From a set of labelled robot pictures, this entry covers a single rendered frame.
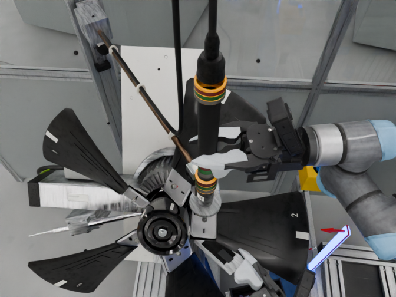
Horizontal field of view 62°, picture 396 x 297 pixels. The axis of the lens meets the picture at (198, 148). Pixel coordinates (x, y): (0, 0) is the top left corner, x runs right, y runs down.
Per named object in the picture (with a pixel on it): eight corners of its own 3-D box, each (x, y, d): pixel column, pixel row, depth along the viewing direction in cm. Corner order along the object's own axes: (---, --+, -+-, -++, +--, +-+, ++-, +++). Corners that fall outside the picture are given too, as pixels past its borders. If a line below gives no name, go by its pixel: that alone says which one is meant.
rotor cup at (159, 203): (142, 233, 89) (130, 260, 77) (142, 182, 86) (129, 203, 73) (195, 236, 89) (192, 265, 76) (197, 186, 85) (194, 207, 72)
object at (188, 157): (98, 35, 94) (96, 30, 93) (102, 33, 95) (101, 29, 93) (193, 172, 67) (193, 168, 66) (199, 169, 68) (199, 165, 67)
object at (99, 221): (148, 214, 91) (32, 237, 95) (146, 207, 90) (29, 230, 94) (147, 217, 89) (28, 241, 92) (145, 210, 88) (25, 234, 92)
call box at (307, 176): (294, 153, 119) (302, 135, 111) (322, 155, 119) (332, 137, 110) (299, 192, 110) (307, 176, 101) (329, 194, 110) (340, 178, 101)
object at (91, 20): (79, 30, 101) (71, 4, 94) (101, 23, 103) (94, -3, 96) (91, 48, 96) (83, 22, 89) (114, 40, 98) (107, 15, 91)
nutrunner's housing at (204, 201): (193, 205, 75) (188, 31, 38) (207, 197, 76) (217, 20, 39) (202, 218, 73) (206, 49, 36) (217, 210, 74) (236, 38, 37)
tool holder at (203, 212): (179, 191, 74) (177, 168, 66) (205, 177, 76) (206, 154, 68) (199, 223, 70) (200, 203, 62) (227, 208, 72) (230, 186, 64)
